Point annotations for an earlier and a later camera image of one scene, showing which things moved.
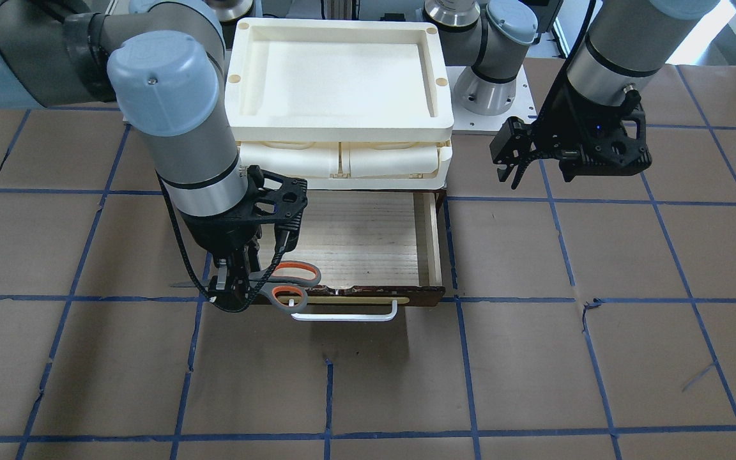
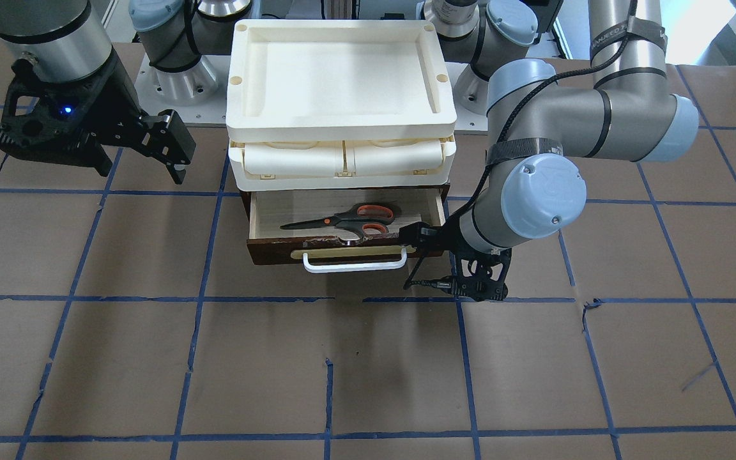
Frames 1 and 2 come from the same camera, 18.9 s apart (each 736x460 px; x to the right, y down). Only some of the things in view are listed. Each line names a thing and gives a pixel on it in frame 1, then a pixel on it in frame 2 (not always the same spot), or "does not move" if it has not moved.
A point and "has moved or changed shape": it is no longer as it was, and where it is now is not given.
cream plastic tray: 297,80 does not move
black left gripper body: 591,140 -> 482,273
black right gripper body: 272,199 -> 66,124
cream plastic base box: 354,165 does not move
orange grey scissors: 255,278 -> 367,220
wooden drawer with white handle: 377,250 has moved or changed shape
